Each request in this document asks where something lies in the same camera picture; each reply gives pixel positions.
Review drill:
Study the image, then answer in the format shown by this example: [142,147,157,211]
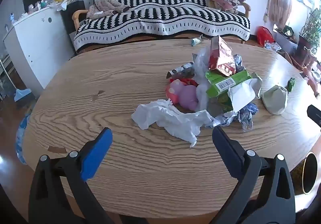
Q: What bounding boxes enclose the crumpled blue white wrapper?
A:
[208,102,259,132]

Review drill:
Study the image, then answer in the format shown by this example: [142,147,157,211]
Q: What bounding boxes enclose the brown tape piece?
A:
[47,146,67,154]

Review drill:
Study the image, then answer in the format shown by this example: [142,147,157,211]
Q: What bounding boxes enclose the green carton box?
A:
[205,69,252,98]

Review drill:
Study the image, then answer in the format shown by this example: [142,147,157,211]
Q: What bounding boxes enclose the red plastic bag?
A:
[256,26,275,46]

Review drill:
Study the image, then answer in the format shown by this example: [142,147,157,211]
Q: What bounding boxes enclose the pink tricycle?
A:
[300,46,321,98]

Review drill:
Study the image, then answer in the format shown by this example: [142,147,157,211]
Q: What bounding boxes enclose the small teal wrapper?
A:
[191,34,204,46]

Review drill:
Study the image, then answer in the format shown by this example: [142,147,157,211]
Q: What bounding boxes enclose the black trash can gold rim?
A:
[302,152,319,194]

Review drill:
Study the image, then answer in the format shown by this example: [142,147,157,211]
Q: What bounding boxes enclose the crumpled white tissue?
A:
[131,99,212,148]

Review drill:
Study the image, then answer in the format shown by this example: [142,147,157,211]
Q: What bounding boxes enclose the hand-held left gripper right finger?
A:
[211,126,297,224]

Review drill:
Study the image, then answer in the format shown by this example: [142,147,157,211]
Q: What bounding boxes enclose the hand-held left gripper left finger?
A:
[28,127,113,224]

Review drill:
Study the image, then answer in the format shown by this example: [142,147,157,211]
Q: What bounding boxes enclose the white cabinet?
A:
[2,6,76,90]

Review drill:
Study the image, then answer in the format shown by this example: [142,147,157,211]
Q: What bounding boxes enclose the blue slipper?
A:
[13,88,32,102]

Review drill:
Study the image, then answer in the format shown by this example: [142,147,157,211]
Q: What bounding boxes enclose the black speaker box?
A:
[60,0,86,37]

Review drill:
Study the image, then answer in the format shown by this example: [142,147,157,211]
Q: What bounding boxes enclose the brown plush toy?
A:
[86,0,131,20]

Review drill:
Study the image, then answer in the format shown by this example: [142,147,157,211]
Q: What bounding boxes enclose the clear plastic bag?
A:
[192,46,213,111]

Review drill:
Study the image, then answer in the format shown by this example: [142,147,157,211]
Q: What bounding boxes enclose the blue printed stool cover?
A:
[15,113,30,165]

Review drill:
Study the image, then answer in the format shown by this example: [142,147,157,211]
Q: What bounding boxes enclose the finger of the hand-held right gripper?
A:
[307,105,321,128]

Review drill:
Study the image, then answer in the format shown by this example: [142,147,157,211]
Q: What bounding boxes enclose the potted green plant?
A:
[298,7,321,50]

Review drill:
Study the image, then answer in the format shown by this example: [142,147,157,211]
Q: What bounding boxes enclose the wooden sofa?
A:
[72,2,251,47]

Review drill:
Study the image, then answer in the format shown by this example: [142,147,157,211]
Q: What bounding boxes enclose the crumpled grey paper carton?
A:
[261,85,289,115]

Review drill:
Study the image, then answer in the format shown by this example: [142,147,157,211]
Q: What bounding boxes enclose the pink cartoon cushion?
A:
[208,0,246,14]

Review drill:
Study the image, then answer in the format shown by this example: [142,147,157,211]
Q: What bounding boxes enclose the red carton box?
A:
[208,35,237,77]

